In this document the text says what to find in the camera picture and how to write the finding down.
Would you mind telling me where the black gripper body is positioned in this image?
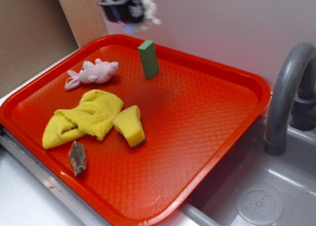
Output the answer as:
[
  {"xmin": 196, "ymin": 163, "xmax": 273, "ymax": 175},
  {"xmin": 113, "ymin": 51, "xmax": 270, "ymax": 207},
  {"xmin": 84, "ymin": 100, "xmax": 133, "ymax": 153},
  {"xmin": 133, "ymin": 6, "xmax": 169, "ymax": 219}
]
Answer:
[{"xmin": 98, "ymin": 0, "xmax": 145, "ymax": 24}]

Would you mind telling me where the white paper ball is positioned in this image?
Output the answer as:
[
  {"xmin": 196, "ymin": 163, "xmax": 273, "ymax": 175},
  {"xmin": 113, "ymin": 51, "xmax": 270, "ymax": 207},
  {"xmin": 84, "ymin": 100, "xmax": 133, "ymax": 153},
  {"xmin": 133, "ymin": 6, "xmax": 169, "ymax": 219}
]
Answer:
[{"xmin": 141, "ymin": 0, "xmax": 162, "ymax": 30}]

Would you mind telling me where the wooden board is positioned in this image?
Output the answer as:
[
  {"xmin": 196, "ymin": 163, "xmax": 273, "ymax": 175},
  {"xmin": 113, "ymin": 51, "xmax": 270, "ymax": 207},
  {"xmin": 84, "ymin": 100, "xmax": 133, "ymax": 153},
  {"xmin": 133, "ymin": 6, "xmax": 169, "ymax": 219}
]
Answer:
[{"xmin": 59, "ymin": 0, "xmax": 108, "ymax": 48}]

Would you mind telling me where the green rectangular block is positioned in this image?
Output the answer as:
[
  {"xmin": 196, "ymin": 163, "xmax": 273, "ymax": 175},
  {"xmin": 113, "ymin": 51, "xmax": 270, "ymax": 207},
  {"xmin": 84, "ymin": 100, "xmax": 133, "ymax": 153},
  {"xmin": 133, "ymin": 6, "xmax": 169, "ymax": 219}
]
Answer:
[{"xmin": 138, "ymin": 40, "xmax": 159, "ymax": 79}]

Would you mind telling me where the pink plush toy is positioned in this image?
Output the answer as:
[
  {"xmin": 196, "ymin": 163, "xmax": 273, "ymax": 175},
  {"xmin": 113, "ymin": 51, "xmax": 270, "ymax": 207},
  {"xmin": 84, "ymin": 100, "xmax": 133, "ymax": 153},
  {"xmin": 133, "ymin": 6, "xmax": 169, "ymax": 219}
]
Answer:
[{"xmin": 65, "ymin": 58, "xmax": 119, "ymax": 90}]

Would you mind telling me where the yellow microfiber cloth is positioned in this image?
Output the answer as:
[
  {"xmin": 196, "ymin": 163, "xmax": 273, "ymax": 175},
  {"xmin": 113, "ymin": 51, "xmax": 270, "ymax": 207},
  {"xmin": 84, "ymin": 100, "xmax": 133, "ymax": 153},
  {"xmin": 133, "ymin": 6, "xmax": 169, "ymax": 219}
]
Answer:
[{"xmin": 42, "ymin": 89, "xmax": 123, "ymax": 150}]

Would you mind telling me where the yellow sponge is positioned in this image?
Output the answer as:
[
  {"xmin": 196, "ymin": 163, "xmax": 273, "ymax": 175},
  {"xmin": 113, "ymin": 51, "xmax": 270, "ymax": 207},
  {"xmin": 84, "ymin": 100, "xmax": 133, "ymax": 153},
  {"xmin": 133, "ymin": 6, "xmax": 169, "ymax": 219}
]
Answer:
[{"xmin": 113, "ymin": 105, "xmax": 146, "ymax": 148}]

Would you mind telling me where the red plastic tray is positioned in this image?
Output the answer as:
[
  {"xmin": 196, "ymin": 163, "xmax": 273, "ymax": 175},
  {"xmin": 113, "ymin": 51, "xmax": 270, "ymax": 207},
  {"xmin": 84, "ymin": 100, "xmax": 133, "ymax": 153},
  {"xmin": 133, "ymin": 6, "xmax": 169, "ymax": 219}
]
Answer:
[{"xmin": 0, "ymin": 35, "xmax": 270, "ymax": 226}]

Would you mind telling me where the brown wood piece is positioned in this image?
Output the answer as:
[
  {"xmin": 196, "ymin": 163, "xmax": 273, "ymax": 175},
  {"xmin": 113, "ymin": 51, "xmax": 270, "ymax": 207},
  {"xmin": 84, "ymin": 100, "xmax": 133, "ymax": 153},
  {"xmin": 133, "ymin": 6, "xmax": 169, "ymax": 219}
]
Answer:
[{"xmin": 69, "ymin": 141, "xmax": 87, "ymax": 177}]

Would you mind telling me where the grey plastic faucet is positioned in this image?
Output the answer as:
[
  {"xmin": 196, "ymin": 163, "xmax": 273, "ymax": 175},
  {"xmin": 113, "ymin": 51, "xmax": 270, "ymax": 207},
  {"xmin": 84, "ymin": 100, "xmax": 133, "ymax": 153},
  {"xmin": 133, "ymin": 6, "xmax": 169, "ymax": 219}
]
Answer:
[{"xmin": 264, "ymin": 42, "xmax": 316, "ymax": 156}]

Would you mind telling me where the grey plastic sink basin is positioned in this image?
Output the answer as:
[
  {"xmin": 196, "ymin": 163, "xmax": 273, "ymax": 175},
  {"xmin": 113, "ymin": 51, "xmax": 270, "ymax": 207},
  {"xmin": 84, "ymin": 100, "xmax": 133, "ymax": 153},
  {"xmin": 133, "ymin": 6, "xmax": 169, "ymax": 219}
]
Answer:
[{"xmin": 181, "ymin": 117, "xmax": 316, "ymax": 226}]

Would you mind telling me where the sink drain cover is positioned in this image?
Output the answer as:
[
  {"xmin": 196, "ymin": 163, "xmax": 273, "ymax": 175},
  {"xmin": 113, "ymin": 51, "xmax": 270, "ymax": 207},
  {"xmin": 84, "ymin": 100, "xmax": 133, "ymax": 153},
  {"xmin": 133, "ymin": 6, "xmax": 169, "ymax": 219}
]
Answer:
[{"xmin": 236, "ymin": 188, "xmax": 284, "ymax": 226}]

